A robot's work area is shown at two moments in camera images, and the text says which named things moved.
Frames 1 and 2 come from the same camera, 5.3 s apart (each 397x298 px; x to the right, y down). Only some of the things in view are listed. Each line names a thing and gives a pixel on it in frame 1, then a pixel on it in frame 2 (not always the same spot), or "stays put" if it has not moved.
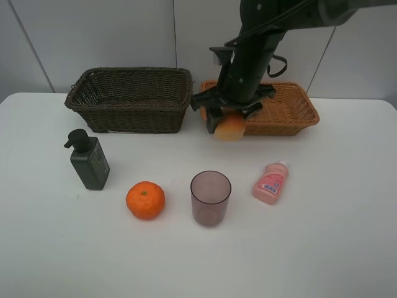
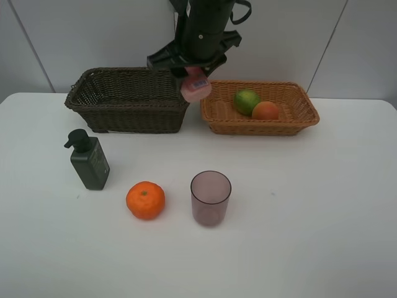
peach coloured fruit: (231, 125) → (265, 110)
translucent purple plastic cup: (210, 192) stays put
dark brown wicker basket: (131, 99) stays put
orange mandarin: (145, 199) stays put
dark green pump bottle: (89, 158) stays put
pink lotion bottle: (270, 184) → (196, 85)
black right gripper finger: (213, 115) → (180, 73)
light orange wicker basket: (288, 112) stays put
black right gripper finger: (251, 109) → (207, 69)
